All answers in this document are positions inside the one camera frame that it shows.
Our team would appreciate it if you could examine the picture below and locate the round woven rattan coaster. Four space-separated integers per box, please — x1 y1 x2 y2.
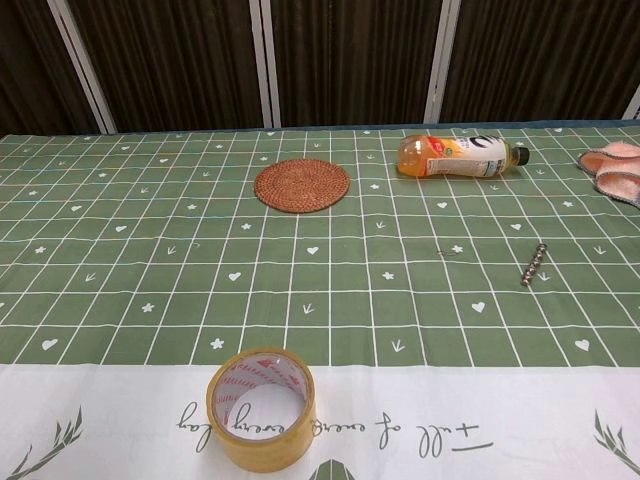
253 158 351 215

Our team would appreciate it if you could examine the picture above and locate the orange juice plastic bottle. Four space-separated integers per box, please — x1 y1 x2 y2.
397 133 531 180

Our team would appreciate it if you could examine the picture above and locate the green grid tablecloth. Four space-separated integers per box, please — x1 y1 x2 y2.
0 118 640 480

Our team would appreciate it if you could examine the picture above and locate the dark folding screen panel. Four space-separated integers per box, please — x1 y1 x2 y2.
259 0 449 129
59 0 274 135
0 0 109 137
434 0 640 124

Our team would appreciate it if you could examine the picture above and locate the clear packing tape roll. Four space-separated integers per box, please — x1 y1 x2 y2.
205 348 317 472

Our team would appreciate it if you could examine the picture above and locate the pink fluffy cloth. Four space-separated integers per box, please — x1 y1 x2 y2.
577 140 640 209

